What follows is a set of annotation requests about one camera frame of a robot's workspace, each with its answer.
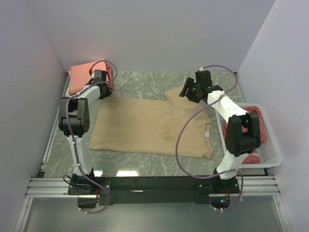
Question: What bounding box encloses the tan t-shirt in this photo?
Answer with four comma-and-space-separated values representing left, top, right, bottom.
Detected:
89, 87, 213, 159

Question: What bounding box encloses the white plastic basket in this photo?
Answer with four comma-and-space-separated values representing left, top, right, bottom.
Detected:
214, 102, 282, 169

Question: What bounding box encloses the aluminium rail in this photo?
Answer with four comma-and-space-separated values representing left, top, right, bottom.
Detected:
26, 174, 280, 198

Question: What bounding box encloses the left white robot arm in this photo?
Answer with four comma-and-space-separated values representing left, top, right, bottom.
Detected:
58, 70, 112, 194

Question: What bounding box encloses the folded salmon t-shirt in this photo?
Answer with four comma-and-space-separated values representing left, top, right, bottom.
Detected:
66, 62, 106, 96

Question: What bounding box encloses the red t-shirt in basket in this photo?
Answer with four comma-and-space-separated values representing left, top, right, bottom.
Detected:
223, 106, 266, 164

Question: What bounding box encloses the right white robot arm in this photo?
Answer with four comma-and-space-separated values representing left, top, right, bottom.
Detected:
179, 70, 261, 193

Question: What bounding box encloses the black base beam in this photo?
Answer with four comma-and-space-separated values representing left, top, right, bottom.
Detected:
68, 176, 241, 208

